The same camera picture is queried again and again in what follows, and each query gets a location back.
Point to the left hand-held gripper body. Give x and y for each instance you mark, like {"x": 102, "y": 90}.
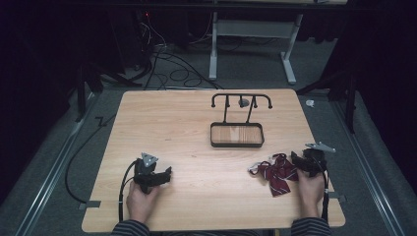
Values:
{"x": 144, "y": 173}

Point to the person's left hand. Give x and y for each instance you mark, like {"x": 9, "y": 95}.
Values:
{"x": 141, "y": 203}

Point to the grey tape strip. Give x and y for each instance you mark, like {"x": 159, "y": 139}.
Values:
{"x": 337, "y": 196}
{"x": 89, "y": 205}

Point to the person's right hand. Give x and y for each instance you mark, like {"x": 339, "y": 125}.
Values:
{"x": 309, "y": 193}

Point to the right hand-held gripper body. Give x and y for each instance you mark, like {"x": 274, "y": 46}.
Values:
{"x": 315, "y": 160}

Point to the black metal rack with tray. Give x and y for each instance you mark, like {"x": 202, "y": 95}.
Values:
{"x": 236, "y": 135}

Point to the white crumpled paper scrap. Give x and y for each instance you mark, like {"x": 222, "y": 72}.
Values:
{"x": 310, "y": 103}

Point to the dark red striped bow tie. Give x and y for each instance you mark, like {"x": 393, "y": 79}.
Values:
{"x": 278, "y": 173}

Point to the grey metal floor rail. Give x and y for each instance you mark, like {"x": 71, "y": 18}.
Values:
{"x": 49, "y": 183}
{"x": 367, "y": 170}

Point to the black metal stand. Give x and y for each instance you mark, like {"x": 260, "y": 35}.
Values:
{"x": 86, "y": 82}
{"x": 347, "y": 88}

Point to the white metal desk frame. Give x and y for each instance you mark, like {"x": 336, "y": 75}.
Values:
{"x": 252, "y": 29}

